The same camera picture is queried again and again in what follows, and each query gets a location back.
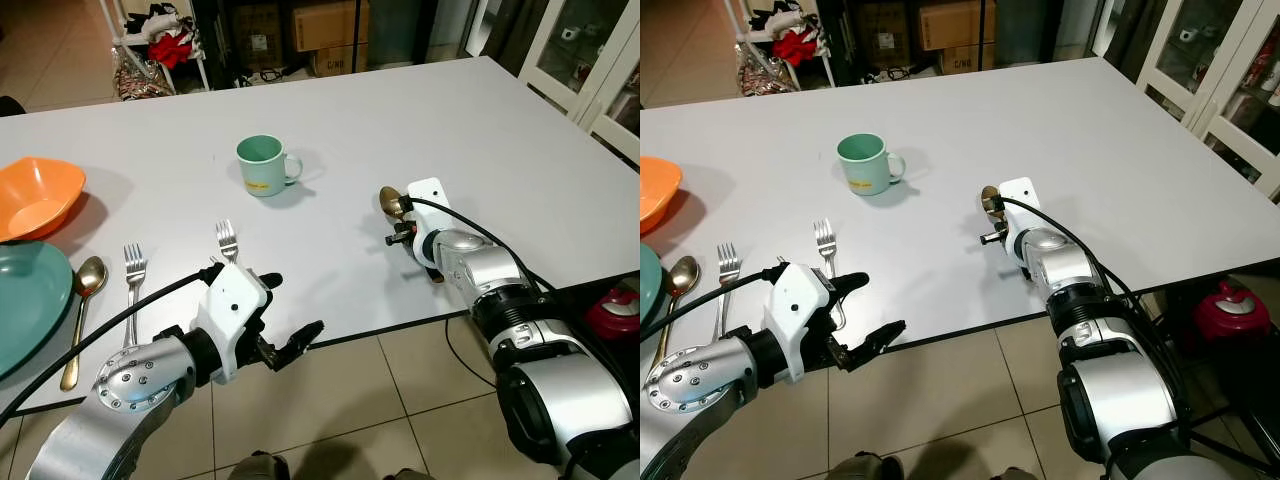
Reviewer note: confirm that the red white clothes pile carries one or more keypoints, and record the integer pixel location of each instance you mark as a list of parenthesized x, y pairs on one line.
[(795, 38), (168, 40)]

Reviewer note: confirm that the large cardboard box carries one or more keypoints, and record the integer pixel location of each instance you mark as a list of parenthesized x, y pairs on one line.
[(325, 25), (955, 25)]

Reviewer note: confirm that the teal plate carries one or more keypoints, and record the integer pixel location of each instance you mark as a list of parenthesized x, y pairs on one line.
[(648, 285), (25, 305)]

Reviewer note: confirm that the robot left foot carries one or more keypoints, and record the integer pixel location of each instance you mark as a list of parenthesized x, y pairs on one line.
[(258, 467), (865, 467)]

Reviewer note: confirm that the patterned bag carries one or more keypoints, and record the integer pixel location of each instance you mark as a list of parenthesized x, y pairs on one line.
[(765, 75), (140, 78)]

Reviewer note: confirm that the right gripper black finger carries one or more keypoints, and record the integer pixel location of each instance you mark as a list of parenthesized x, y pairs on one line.
[(392, 238), (986, 238)]

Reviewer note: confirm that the gold spoon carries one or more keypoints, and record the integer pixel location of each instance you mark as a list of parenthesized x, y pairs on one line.
[(392, 202), (683, 275), (90, 275)]

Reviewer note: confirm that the silver fork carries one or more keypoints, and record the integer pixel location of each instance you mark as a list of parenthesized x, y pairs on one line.
[(134, 265), (228, 242), (728, 265), (825, 240)]

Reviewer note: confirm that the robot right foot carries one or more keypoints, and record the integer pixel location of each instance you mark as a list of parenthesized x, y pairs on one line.
[(1012, 474), (410, 474)]

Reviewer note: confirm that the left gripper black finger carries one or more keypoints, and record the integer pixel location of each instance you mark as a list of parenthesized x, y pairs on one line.
[(850, 284), (302, 342), (878, 343), (272, 281)]

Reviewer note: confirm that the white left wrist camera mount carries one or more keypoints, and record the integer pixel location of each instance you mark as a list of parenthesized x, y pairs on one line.
[(232, 310), (798, 310)]

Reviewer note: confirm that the green mug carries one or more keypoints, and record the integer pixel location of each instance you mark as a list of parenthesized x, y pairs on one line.
[(262, 165), (863, 163)]

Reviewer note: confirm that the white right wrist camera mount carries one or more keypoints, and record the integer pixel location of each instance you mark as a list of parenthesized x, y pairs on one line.
[(1020, 212), (428, 215)]

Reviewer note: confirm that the small printed cardboard box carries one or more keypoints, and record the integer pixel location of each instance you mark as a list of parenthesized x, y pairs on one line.
[(340, 62), (968, 60)]

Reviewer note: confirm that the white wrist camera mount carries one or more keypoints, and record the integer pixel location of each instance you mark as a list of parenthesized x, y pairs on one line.
[(232, 310), (798, 310), (428, 215), (1020, 212)]

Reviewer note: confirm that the white glass door cabinet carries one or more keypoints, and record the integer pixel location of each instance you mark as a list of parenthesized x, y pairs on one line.
[(1215, 80), (590, 70)]

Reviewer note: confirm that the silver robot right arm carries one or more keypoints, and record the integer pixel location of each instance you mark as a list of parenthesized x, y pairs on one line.
[(1110, 380), (550, 380)]

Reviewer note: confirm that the red round container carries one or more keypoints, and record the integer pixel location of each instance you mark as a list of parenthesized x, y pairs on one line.
[(1232, 315), (612, 315)]

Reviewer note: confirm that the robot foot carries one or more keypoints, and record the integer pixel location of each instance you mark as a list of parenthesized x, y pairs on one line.
[(410, 474), (865, 467), (1012, 474), (258, 467)]

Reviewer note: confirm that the orange bowl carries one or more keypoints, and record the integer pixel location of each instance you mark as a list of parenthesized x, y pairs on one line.
[(35, 195), (655, 190)]

